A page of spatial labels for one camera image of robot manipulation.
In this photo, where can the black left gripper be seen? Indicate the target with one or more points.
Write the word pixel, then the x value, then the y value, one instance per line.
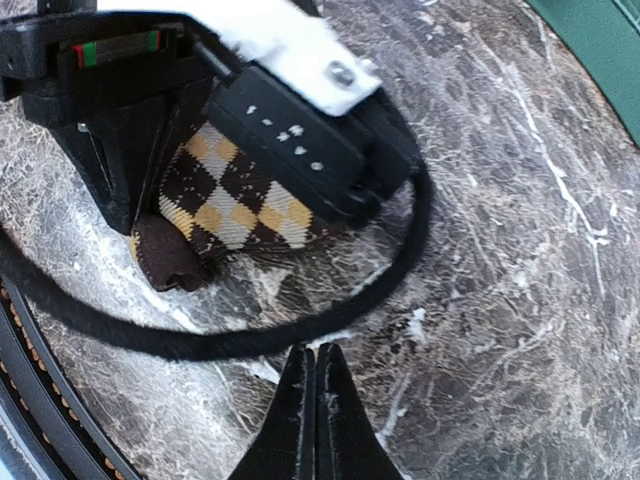
pixel 122 91

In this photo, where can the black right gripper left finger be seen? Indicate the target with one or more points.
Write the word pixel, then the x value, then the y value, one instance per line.
pixel 284 448

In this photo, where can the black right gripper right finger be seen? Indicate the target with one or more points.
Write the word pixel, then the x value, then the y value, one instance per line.
pixel 345 442

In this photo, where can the brown argyle sock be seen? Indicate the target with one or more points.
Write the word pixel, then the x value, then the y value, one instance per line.
pixel 214 200

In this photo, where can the green compartment tray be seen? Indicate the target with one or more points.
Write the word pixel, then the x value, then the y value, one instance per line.
pixel 604 37

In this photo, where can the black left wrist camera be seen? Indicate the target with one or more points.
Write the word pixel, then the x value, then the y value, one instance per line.
pixel 308 109

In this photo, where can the black front table rail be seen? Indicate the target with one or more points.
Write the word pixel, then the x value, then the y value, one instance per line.
pixel 41 408

